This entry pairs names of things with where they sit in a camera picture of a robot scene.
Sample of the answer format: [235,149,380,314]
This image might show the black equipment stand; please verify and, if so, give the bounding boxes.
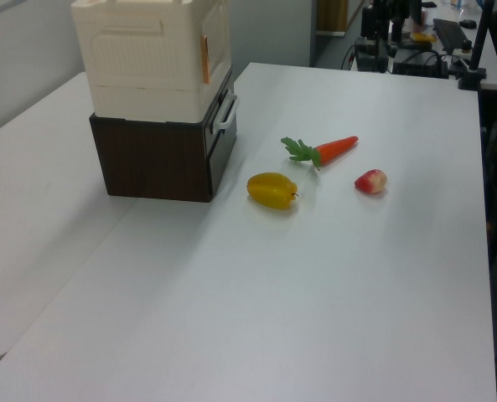
[354,0,391,73]

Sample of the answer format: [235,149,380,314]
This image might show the yellow toy starfruit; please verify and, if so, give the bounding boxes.
[246,172,299,211]

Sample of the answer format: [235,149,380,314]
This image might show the cream cabinet door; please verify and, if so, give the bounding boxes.
[197,0,233,86]

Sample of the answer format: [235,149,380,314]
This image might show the black drawer front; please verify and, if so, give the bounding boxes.
[204,77,239,194]

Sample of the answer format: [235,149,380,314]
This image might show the cream plastic cabinet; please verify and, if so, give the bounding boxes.
[70,0,234,123]

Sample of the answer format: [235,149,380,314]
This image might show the orange door handle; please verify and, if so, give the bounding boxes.
[200,34,212,85]

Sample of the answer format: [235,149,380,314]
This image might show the dark brown wooden drawer box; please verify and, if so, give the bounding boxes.
[89,69,239,204]

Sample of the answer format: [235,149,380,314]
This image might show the orange toy carrot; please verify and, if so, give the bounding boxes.
[280,135,360,171]

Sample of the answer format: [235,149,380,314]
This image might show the black pole with clamp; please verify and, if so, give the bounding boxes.
[458,0,496,91]

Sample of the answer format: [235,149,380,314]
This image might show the black electronics box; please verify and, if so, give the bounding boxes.
[391,49,448,79]

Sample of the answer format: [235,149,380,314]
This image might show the black keyboard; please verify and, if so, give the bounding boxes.
[432,18,472,54]

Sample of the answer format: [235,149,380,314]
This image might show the white drawer handle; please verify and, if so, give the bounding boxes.
[212,94,240,129]

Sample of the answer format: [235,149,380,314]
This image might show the red and cream toy fruit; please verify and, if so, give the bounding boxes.
[354,168,389,195]

